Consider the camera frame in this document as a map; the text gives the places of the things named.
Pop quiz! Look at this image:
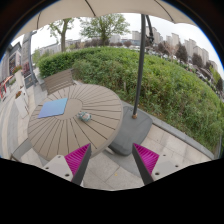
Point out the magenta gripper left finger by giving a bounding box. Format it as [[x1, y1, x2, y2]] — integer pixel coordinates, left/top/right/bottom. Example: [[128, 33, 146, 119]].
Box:
[[42, 143, 92, 186]]

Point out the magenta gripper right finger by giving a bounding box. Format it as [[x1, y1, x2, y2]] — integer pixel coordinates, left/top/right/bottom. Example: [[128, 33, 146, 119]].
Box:
[[131, 142, 183, 186]]

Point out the blue mouse pad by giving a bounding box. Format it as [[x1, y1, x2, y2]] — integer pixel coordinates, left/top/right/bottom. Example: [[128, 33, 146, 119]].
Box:
[[38, 98, 67, 118]]

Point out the grey umbrella base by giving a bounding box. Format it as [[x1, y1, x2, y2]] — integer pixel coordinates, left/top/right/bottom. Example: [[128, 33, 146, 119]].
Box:
[[109, 106, 153, 156]]

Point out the round slatted grey table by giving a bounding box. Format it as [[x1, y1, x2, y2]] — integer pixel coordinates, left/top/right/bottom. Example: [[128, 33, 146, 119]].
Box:
[[28, 84, 123, 160]]

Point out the dark umbrella pole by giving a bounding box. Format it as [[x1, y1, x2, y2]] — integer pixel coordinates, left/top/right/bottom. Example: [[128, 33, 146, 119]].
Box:
[[132, 14, 146, 119]]

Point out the grey chair near edge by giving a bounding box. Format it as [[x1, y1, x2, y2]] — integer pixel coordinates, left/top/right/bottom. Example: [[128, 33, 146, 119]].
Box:
[[10, 139, 32, 162]]

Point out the green hedge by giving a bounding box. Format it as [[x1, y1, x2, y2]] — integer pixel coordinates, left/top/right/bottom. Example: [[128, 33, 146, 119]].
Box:
[[38, 47, 224, 151]]

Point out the grey slatted chair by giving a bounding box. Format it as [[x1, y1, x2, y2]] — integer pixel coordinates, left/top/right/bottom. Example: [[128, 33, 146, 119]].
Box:
[[44, 69, 75, 95]]

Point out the white planter box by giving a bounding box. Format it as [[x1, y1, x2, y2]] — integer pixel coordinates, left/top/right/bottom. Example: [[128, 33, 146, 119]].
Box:
[[15, 87, 29, 118]]

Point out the beige patio umbrella canopy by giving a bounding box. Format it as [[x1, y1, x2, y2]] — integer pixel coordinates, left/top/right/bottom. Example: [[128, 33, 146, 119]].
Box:
[[15, 0, 195, 38]]

